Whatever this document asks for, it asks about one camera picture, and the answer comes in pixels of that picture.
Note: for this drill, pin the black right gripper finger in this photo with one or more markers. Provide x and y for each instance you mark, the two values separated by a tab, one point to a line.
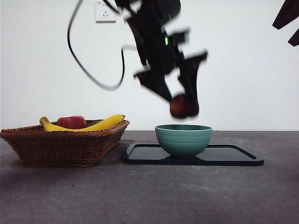
295	40
288	12

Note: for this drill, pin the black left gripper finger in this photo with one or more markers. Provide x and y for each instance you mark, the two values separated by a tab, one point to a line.
191	74
156	84

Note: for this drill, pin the dark purple plum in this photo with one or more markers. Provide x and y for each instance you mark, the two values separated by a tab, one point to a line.
181	108

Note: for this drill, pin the teal ribbed bowl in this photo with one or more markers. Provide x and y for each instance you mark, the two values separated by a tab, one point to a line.
184	142

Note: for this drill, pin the yellow banana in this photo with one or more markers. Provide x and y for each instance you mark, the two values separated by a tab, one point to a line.
102	124

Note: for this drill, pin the green vegetable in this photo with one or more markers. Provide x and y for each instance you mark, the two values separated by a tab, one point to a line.
96	121

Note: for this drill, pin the black rectangular tray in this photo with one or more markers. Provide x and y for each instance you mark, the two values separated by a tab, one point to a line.
144	156

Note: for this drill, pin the red apple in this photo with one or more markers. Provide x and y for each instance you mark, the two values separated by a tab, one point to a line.
71	121

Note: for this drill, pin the brown wicker basket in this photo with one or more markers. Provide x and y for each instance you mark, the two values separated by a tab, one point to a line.
60	149

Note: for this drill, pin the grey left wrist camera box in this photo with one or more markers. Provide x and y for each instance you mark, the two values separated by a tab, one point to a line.
183	37

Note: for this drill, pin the white wall socket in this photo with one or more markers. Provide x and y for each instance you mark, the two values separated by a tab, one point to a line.
105	15

